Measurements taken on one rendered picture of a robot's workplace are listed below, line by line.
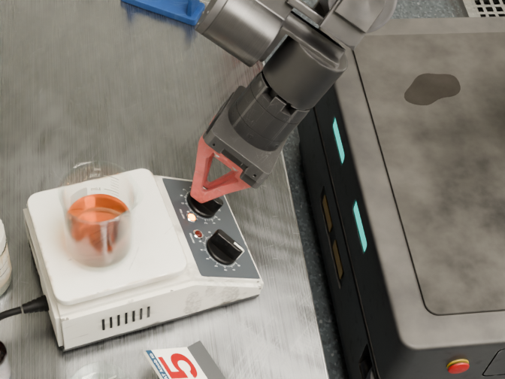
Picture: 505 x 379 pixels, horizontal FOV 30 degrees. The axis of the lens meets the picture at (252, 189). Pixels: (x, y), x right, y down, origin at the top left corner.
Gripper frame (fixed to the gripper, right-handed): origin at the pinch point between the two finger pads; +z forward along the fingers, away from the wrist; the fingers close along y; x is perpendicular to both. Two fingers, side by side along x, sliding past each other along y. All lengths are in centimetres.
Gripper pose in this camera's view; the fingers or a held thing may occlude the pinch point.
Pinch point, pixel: (201, 190)
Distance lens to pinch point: 91.4
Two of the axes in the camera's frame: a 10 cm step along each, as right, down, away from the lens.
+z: -5.5, 6.3, 5.4
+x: 7.9, 6.0, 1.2
